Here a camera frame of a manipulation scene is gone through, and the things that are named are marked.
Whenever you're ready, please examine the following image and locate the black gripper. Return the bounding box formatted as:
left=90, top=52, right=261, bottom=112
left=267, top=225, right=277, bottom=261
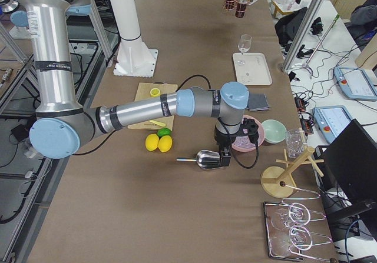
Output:
left=214, top=128, right=234, bottom=167

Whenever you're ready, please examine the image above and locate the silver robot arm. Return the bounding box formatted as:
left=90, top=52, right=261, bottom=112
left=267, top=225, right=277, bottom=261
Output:
left=18, top=0, right=252, bottom=167

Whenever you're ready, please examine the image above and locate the pink bowl of ice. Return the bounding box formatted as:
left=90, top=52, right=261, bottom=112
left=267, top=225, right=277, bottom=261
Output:
left=232, top=115, right=265, bottom=152

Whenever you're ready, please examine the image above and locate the stainless steel ice scoop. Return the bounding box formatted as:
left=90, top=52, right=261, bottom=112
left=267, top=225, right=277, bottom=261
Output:
left=176, top=150, right=221, bottom=171

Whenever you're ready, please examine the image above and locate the grey folded cloth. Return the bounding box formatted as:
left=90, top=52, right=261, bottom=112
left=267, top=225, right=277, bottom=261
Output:
left=247, top=93, right=270, bottom=111

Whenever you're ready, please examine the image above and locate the mint green bowl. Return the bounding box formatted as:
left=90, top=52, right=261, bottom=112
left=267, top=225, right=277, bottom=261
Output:
left=262, top=119, right=287, bottom=144

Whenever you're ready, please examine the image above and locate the yellow lemon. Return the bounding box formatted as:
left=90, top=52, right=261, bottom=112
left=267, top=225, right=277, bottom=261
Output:
left=158, top=135, right=173, bottom=152
left=145, top=134, right=160, bottom=151

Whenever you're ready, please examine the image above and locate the green lime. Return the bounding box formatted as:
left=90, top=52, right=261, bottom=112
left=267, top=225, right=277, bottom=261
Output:
left=157, top=128, right=171, bottom=138

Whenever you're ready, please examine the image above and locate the wooden cup rack stand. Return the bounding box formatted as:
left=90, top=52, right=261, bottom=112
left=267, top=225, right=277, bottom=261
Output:
left=260, top=147, right=324, bottom=199

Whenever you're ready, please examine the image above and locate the yellow plastic knife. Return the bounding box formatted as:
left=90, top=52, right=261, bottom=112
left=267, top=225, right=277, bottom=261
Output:
left=148, top=120, right=166, bottom=128

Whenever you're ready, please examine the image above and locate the clear glass mug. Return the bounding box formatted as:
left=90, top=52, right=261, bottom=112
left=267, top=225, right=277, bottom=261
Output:
left=285, top=128, right=306, bottom=158

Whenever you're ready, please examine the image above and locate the cream rabbit print tray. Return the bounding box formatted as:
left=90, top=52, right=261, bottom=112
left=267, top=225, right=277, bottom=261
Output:
left=233, top=52, right=272, bottom=86

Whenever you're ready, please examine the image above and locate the half lemon slice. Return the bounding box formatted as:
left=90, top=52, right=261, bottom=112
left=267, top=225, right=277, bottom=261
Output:
left=150, top=88, right=161, bottom=97

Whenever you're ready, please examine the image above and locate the bamboo cutting board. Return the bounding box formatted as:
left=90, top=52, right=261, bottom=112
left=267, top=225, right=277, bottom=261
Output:
left=127, top=82, right=178, bottom=131

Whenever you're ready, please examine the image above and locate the clear wine glass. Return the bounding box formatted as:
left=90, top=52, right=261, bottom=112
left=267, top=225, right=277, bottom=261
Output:
left=237, top=34, right=252, bottom=66

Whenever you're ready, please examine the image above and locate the upturned wine glass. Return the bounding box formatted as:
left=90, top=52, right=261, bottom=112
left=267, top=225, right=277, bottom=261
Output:
left=273, top=202, right=326, bottom=225
left=270, top=226, right=333, bottom=254

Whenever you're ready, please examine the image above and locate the blue teach pendant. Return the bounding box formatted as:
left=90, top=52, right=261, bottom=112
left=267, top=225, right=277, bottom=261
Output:
left=333, top=66, right=376, bottom=101
left=313, top=105, right=353, bottom=144

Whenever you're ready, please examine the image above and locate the black framed glass tray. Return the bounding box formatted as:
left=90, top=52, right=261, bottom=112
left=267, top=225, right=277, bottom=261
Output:
left=263, top=202, right=333, bottom=262

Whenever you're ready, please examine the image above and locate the black monitor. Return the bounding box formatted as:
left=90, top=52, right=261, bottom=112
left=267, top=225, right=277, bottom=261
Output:
left=319, top=118, right=377, bottom=225

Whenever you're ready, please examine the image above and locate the black backpack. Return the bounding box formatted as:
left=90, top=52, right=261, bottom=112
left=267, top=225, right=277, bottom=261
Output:
left=275, top=7, right=307, bottom=47

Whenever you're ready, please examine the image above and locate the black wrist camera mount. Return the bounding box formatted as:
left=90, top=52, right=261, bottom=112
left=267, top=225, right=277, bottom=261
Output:
left=240, top=118, right=259, bottom=139

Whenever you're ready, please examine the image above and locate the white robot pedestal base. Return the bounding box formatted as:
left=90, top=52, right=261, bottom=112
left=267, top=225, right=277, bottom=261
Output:
left=110, top=0, right=158, bottom=78

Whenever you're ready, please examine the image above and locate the aluminium frame post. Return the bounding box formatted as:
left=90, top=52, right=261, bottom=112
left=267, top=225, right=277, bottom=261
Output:
left=281, top=0, right=324, bottom=74

